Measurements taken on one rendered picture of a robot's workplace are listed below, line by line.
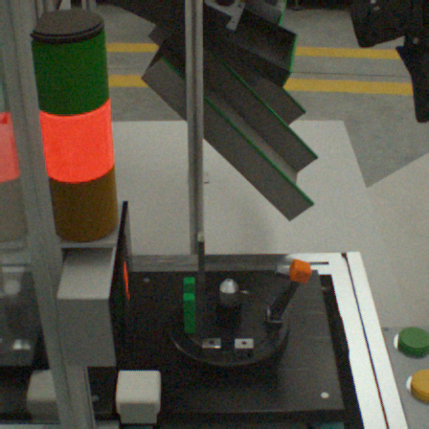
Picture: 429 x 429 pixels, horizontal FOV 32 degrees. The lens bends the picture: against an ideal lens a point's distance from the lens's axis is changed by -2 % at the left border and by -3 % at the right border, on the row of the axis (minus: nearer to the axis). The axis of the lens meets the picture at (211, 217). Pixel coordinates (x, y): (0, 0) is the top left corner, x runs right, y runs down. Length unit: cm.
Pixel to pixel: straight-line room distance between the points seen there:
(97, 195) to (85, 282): 6
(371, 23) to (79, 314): 38
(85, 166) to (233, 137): 49
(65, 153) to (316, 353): 46
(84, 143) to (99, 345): 15
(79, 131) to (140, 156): 95
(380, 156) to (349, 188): 188
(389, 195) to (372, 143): 199
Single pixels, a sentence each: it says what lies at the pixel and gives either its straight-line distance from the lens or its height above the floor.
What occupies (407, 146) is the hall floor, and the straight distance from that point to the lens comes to 337.
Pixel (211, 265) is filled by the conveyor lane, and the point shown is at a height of 96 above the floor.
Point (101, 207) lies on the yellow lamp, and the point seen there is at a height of 129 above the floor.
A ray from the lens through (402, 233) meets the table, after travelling 128.
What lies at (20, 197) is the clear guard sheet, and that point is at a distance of 50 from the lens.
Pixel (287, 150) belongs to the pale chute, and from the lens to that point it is 113.
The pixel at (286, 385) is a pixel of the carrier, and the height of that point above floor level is 97.
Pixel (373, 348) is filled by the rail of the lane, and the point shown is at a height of 96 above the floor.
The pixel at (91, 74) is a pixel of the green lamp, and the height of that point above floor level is 139.
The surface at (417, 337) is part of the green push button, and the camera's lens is 92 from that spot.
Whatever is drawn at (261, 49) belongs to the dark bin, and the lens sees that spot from 101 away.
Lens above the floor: 158
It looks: 34 degrees down
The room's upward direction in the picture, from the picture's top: straight up
